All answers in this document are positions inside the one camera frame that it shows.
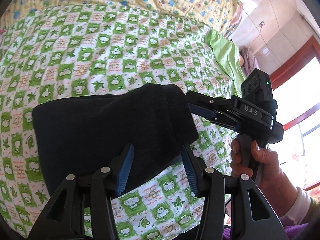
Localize purple grey cloth bundle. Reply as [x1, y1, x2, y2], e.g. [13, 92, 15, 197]
[239, 47, 260, 77]

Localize green checkered cartoon bedsheet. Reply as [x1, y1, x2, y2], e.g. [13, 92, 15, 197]
[1, 4, 236, 239]

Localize green striped sheet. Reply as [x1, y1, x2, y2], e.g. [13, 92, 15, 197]
[205, 28, 246, 97]

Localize red wooden window frame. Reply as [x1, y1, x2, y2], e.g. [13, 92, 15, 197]
[271, 37, 319, 191]

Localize dark navy fleece pants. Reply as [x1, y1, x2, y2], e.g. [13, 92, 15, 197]
[32, 84, 199, 195]

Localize person's right hand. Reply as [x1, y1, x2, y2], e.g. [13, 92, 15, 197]
[231, 139, 298, 217]

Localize wall power socket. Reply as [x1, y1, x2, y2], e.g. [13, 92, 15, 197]
[259, 21, 265, 28]

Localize black camera module box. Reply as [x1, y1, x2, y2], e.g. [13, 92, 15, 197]
[241, 68, 278, 117]

